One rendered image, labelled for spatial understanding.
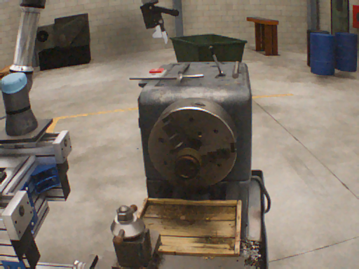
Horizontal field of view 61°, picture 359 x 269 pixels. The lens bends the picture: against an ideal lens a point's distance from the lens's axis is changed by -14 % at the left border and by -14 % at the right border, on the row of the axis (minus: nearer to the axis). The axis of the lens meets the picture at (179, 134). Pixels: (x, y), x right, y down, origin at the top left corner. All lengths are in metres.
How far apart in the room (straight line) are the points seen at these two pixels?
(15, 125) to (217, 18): 10.42
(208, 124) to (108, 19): 10.07
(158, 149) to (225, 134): 0.24
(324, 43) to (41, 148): 6.66
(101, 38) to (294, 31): 6.61
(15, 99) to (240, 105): 0.88
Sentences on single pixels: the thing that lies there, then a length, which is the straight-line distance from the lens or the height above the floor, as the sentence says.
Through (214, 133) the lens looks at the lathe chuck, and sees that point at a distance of 1.21.
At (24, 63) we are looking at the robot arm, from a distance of 1.52.
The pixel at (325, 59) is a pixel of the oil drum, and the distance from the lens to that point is 7.51.
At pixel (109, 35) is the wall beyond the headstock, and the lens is 11.19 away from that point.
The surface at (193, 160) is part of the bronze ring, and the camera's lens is 1.11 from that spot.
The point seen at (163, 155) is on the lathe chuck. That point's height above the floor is 1.06.
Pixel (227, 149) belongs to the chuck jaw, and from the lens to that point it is 1.19.
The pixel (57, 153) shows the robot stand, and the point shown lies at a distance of 1.39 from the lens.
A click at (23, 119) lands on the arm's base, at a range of 1.42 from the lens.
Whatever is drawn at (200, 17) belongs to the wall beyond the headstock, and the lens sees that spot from 11.38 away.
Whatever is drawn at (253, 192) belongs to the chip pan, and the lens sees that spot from 2.02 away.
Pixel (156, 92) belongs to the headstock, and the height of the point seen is 1.24.
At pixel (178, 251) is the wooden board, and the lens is 1.06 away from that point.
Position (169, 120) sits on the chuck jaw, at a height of 1.20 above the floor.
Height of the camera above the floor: 1.61
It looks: 22 degrees down
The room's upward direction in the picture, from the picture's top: 4 degrees counter-clockwise
